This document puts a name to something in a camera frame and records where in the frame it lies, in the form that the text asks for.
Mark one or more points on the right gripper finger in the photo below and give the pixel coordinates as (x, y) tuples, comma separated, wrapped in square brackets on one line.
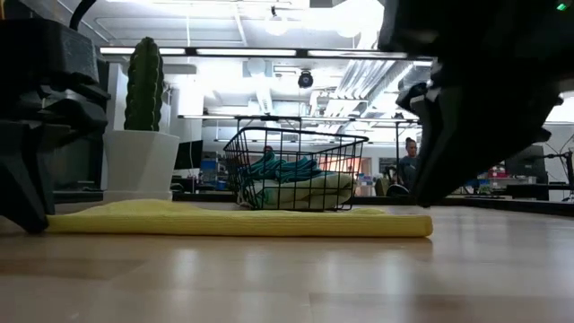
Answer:
[(466, 148)]

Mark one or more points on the green microfiber towel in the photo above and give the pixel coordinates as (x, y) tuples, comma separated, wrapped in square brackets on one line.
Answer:
[(314, 193)]

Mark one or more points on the white hexagonal plant pot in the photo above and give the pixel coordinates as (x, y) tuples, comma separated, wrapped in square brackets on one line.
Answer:
[(139, 166)]

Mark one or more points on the yellow microfiber towel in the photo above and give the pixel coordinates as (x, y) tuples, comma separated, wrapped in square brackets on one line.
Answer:
[(224, 222)]

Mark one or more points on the black computer monitor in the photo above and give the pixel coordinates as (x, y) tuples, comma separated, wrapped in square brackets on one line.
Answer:
[(188, 154), (531, 163)]

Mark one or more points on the black ceiling spotlight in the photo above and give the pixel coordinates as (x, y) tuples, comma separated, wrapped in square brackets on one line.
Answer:
[(305, 79)]

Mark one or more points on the person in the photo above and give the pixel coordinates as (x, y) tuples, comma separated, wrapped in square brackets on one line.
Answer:
[(408, 163)]

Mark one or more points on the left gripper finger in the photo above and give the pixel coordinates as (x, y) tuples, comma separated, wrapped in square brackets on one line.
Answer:
[(24, 179)]

